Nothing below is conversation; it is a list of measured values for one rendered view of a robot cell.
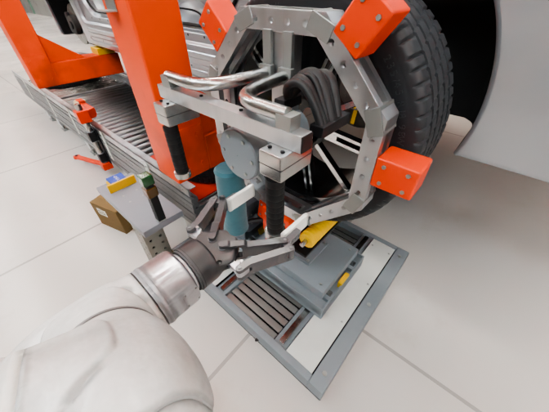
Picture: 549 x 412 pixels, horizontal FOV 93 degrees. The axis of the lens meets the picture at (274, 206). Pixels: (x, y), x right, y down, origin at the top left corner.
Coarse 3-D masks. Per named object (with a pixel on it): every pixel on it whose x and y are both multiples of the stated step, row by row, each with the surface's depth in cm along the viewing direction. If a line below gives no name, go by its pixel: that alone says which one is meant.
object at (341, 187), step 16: (256, 48) 72; (256, 64) 80; (304, 96) 71; (320, 144) 76; (336, 144) 71; (352, 144) 70; (320, 160) 105; (304, 176) 86; (320, 176) 97; (336, 176) 77; (352, 176) 89; (304, 192) 89; (320, 192) 87; (336, 192) 81
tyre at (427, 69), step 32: (256, 0) 64; (288, 0) 58; (320, 0) 54; (352, 0) 50; (416, 0) 58; (416, 32) 51; (384, 64) 52; (416, 64) 49; (448, 64) 60; (416, 96) 51; (448, 96) 62; (416, 128) 54; (288, 192) 92; (384, 192) 66
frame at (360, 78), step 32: (256, 32) 63; (320, 32) 49; (224, 64) 70; (352, 64) 48; (224, 96) 83; (352, 96) 51; (384, 96) 51; (224, 128) 85; (384, 128) 50; (256, 192) 90; (352, 192) 63
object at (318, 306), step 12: (360, 264) 126; (276, 276) 116; (288, 276) 118; (348, 276) 116; (288, 288) 114; (300, 288) 114; (336, 288) 114; (300, 300) 113; (312, 300) 110; (324, 300) 109; (312, 312) 111; (324, 312) 109
